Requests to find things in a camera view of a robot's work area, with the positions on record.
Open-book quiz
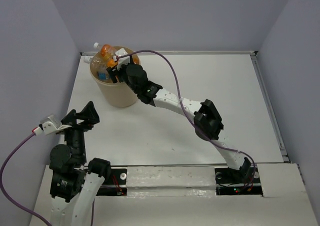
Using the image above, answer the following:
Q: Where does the tall orange juice bottle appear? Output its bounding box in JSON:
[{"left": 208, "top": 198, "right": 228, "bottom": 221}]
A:
[{"left": 93, "top": 42, "right": 117, "bottom": 63}]

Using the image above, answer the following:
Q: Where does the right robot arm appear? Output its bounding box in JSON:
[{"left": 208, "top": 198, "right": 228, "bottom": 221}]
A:
[{"left": 107, "top": 63, "right": 256, "bottom": 188}]

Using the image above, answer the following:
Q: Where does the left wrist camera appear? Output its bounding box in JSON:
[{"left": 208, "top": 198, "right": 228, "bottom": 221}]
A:
[{"left": 32, "top": 114, "right": 71, "bottom": 136}]

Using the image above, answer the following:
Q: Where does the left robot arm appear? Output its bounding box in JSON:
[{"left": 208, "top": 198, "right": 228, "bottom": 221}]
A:
[{"left": 49, "top": 101, "right": 111, "bottom": 225}]

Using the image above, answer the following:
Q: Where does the beige plastic bin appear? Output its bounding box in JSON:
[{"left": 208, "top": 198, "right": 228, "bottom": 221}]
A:
[{"left": 89, "top": 46, "right": 138, "bottom": 108}]

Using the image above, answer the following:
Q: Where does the short orange bottle yellow cap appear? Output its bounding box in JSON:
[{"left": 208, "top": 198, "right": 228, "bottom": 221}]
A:
[{"left": 105, "top": 57, "right": 118, "bottom": 68}]

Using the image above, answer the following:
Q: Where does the clear bottle blue cap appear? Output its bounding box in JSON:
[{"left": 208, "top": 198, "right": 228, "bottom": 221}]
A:
[{"left": 97, "top": 71, "right": 110, "bottom": 81}]

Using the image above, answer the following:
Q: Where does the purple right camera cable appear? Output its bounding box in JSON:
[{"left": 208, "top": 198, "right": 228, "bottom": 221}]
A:
[{"left": 117, "top": 49, "right": 258, "bottom": 191}]

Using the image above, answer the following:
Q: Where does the clear crushed plastic bottle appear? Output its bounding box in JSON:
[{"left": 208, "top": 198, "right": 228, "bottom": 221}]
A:
[{"left": 83, "top": 56, "right": 107, "bottom": 73}]

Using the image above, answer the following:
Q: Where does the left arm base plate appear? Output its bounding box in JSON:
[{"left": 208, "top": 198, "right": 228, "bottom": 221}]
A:
[{"left": 96, "top": 167, "right": 128, "bottom": 196}]

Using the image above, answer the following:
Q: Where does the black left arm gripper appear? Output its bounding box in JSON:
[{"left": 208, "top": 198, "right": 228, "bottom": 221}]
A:
[{"left": 59, "top": 99, "right": 100, "bottom": 162}]

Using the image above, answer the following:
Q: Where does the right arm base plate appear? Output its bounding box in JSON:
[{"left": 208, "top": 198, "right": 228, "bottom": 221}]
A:
[{"left": 214, "top": 167, "right": 263, "bottom": 196}]

